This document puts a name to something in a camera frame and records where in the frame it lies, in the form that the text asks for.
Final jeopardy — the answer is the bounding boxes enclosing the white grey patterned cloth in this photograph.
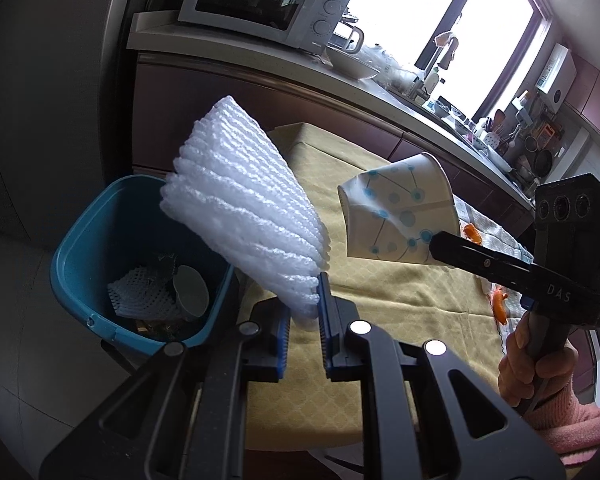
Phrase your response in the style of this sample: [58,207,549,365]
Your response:
[452,194,537,340]

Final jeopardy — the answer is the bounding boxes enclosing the white plate on counter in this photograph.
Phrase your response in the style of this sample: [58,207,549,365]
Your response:
[488,146,513,174]

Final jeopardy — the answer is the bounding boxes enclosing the blue trash bin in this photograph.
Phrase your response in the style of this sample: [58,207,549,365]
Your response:
[50,174,238,361]

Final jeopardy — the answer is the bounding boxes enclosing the glass electric kettle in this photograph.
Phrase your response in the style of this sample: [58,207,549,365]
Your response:
[329,18,365,54]

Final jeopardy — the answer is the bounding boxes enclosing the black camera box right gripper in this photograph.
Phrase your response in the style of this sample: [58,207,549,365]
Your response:
[534,174,600,295]

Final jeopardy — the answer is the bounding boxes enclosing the pink right sleeve forearm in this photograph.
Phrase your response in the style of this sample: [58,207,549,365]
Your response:
[526,382,600,467]

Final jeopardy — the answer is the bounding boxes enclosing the right hand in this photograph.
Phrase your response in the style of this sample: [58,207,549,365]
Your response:
[498,313,579,408]

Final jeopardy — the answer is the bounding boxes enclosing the white paper cup blue dots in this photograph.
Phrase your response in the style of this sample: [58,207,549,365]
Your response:
[338,153,460,264]

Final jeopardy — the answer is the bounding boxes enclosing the kitchen faucet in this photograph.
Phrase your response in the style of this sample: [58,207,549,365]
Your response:
[424,32,460,81]

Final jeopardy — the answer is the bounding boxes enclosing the small orange peel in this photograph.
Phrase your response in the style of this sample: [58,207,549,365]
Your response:
[462,223,482,245]

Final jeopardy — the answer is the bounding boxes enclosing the kitchen counter with cabinets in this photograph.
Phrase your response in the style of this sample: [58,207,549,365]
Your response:
[126,11,534,236]

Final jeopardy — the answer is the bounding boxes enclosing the clear plastic bag on counter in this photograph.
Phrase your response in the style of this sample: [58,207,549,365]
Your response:
[366,44,420,98]

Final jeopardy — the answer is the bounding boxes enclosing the white water heater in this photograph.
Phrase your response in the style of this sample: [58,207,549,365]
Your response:
[535,44,577,113]

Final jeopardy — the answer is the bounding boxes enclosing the yellow patterned tablecloth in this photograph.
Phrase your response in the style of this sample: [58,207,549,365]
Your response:
[246,124,503,452]

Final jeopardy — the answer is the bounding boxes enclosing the stainless steel refrigerator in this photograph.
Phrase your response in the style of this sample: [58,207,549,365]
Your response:
[0,0,130,247]

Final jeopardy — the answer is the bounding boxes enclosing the white foam net sleeve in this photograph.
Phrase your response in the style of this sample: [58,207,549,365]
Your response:
[160,96,329,320]

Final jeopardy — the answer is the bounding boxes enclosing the white microwave oven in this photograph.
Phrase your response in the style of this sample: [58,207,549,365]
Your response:
[178,0,350,54]

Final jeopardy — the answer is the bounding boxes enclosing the white soap dispenser bottle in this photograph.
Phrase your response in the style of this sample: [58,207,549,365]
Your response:
[424,66,440,96]

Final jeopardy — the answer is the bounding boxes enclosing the large orange peel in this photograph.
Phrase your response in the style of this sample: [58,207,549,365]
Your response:
[489,285,508,326]

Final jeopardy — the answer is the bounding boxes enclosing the large white bowl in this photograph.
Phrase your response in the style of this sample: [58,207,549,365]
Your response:
[325,46,379,80]

